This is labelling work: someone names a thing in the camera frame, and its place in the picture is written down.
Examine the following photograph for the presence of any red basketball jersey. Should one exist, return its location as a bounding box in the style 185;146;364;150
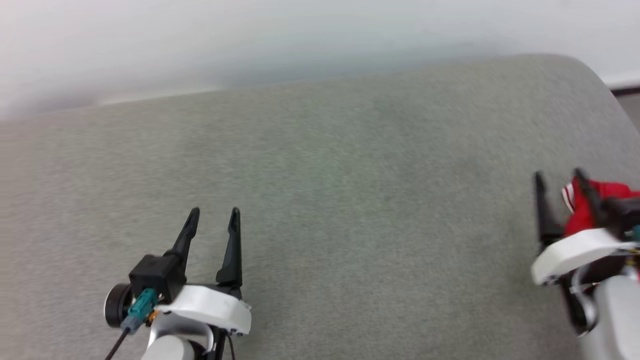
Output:
562;176;640;239

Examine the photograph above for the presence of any left camera cable teal plug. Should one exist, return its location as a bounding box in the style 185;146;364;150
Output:
104;288;159;360

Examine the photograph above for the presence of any grey fabric sofa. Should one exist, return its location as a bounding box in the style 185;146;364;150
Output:
0;54;640;360

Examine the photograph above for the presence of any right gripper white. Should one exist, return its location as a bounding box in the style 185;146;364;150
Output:
530;168;632;287

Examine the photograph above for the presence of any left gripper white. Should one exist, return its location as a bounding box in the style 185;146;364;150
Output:
149;207;253;337

